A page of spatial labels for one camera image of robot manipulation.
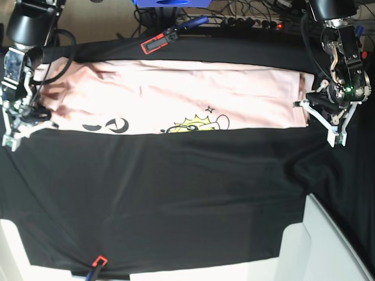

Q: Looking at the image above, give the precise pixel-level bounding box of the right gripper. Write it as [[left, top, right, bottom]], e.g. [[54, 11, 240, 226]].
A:
[[2, 101, 59, 141]]

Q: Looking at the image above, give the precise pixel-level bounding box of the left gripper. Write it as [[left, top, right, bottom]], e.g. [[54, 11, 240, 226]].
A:
[[293, 79, 362, 136]]

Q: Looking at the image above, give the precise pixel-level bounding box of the pink T-shirt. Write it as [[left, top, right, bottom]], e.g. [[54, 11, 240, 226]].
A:
[[35, 58, 314, 135]]

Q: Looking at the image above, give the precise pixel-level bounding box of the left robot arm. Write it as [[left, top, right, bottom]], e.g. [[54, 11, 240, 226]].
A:
[[296, 1, 371, 145]]

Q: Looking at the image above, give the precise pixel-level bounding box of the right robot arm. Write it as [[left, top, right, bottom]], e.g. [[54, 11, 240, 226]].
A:
[[1, 1, 76, 150]]

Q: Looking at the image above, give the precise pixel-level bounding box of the red clamp right edge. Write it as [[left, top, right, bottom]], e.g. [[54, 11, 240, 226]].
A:
[[360, 51, 368, 61]]

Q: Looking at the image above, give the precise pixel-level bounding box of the red clamp edge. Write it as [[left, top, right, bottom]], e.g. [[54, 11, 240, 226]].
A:
[[360, 51, 368, 61], [85, 255, 108, 281]]

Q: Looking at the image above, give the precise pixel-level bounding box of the black power strip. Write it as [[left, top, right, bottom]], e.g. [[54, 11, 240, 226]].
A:
[[219, 17, 284, 31]]

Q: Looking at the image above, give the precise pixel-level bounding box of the red clamp front edge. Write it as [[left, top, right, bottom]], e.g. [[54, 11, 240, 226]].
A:
[[85, 255, 108, 281]]

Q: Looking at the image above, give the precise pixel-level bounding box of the blue plastic box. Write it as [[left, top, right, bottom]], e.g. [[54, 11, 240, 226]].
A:
[[131, 0, 212, 8]]

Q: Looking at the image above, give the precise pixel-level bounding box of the black table cloth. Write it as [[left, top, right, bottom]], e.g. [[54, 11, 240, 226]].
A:
[[1, 37, 374, 277]]

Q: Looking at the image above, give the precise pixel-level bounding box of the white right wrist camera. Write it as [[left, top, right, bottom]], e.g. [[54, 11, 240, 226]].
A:
[[2, 135, 21, 152]]

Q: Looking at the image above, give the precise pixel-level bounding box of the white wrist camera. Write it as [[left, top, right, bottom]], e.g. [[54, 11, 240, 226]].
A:
[[327, 131, 347, 148], [2, 135, 21, 152]]

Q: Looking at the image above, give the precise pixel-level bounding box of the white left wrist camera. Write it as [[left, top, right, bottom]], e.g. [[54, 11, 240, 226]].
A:
[[327, 131, 347, 148]]

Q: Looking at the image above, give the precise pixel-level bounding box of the red black clamp, blue handle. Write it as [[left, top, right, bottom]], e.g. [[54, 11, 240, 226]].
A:
[[140, 16, 209, 55]]

